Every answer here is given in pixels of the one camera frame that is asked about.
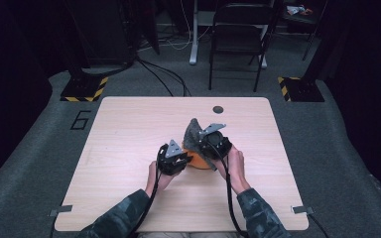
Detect person's left hand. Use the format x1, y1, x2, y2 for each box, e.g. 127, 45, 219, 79
144, 160, 177, 199

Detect white floor cable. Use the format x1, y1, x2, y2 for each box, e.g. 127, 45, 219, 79
138, 0, 212, 53

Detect grey tape strip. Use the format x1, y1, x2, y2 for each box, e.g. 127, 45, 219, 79
291, 204, 316, 216
48, 204, 74, 218

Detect grey cloth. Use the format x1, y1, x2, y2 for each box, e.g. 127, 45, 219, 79
182, 117, 219, 173

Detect black folding chair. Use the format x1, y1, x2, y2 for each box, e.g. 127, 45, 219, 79
207, 2, 274, 93

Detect white and orange clutter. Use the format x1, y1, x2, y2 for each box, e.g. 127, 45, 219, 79
286, 4, 315, 17

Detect orange round toy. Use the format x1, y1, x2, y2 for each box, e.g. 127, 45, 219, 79
182, 148, 214, 171

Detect black floor cable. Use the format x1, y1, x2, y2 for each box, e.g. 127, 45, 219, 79
145, 60, 192, 97
136, 59, 175, 97

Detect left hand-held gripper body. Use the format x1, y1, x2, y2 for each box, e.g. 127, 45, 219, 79
156, 139, 190, 177

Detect dark cabinet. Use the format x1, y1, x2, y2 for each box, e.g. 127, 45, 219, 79
63, 0, 137, 67

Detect thin black cable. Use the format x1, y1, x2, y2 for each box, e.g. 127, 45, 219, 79
308, 213, 330, 238

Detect person's right hand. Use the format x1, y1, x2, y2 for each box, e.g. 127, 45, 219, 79
212, 145, 252, 195

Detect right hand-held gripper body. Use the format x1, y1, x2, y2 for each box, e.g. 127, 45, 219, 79
198, 122, 233, 162

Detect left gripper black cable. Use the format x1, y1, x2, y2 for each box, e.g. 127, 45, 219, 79
126, 167, 162, 238

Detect white desk leg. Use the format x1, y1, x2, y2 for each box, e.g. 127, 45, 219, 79
189, 0, 200, 65

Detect striped black stand base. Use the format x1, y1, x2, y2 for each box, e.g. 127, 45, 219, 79
277, 75, 325, 103
60, 74, 109, 103

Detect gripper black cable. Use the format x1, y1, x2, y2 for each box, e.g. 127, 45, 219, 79
126, 167, 162, 238
209, 140, 250, 238

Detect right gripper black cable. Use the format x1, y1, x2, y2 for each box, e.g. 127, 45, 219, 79
209, 140, 250, 238

